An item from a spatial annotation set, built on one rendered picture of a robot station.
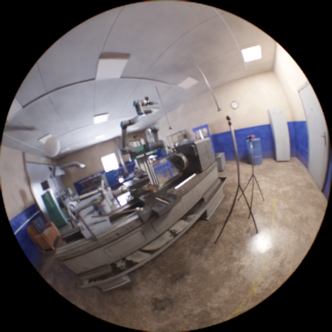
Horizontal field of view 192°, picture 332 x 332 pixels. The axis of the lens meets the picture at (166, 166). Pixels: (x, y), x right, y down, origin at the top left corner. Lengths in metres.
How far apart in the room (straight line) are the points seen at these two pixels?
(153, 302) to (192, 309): 0.43
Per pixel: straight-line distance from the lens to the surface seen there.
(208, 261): 1.47
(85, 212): 1.11
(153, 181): 2.55
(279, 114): 4.18
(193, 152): 1.48
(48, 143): 4.29
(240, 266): 1.47
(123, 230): 0.99
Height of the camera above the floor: 1.38
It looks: 11 degrees down
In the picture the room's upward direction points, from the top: 18 degrees counter-clockwise
